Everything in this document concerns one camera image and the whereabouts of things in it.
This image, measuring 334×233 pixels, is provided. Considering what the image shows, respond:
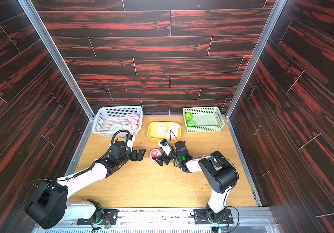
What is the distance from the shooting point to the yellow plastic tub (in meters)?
1.03

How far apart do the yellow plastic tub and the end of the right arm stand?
23 cm

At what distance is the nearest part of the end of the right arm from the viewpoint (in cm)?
73
